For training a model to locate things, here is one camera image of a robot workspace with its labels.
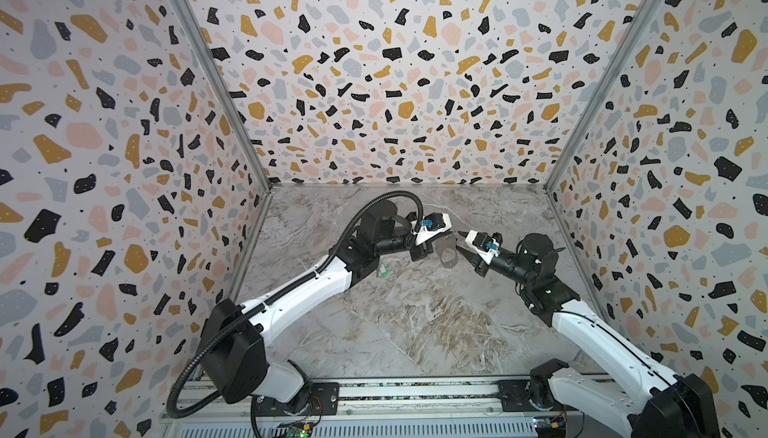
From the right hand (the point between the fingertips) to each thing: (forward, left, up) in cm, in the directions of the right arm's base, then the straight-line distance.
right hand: (461, 232), depth 72 cm
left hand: (-1, +3, +4) cm, 5 cm away
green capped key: (+4, +20, -28) cm, 35 cm away
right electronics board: (-37, -21, -29) cm, 51 cm away
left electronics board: (-38, +37, -27) cm, 60 cm away
